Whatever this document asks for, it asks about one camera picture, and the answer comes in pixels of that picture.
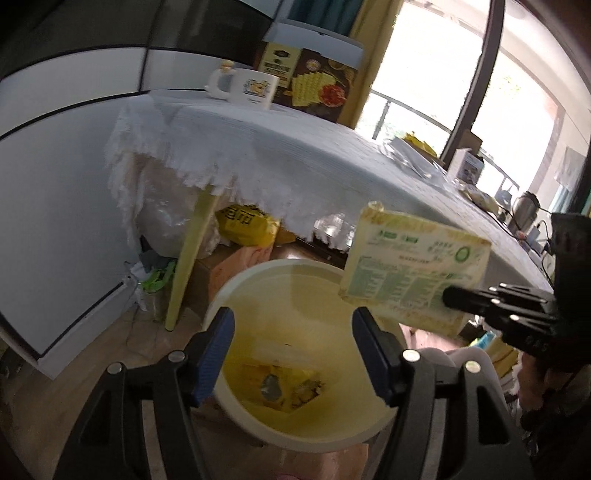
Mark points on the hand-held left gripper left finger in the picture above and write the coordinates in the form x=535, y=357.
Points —
x=214, y=355

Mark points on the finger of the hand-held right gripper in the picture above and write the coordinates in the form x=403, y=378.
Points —
x=461, y=299
x=512, y=321

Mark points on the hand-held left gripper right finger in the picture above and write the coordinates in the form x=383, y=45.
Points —
x=371, y=350

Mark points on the green and white packet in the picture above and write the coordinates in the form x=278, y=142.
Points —
x=406, y=267

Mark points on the brown snack wrapper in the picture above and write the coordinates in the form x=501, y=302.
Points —
x=307, y=392

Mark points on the cream plastic waste bin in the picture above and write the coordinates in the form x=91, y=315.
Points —
x=295, y=314

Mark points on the person's right hand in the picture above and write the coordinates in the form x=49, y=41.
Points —
x=531, y=376

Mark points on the cardboard box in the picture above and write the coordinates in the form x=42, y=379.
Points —
x=221, y=277

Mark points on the steel kettle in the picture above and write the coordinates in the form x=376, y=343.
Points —
x=524, y=212

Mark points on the yellow table leg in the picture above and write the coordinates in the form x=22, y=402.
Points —
x=189, y=258

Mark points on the yellow padded envelope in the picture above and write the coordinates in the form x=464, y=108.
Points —
x=482, y=199

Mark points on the yellow printed plastic bag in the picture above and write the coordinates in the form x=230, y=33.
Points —
x=244, y=226

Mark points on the small white box with flap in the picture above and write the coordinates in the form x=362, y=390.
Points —
x=468, y=166

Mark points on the long clear plastic packaging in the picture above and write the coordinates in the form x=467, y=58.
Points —
x=411, y=157

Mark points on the large clear plastic bag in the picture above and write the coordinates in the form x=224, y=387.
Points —
x=166, y=207

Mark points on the brown tray of yellow packets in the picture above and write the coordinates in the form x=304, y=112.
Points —
x=418, y=141

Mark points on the white lace tablecloth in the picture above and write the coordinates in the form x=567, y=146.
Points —
x=300, y=157

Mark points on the balcony railing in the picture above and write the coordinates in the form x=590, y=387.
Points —
x=383, y=106

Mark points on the yellow curtain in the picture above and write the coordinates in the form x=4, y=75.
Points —
x=371, y=60

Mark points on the white and black wardrobe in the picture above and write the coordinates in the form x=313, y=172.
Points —
x=69, y=138

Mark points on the brown open food box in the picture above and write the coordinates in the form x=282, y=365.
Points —
x=318, y=78

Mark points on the white printed mug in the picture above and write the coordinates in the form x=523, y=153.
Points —
x=251, y=87

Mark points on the teal curtain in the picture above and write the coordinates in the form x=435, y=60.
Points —
x=323, y=9

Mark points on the black window frame post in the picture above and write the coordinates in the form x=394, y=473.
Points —
x=480, y=69

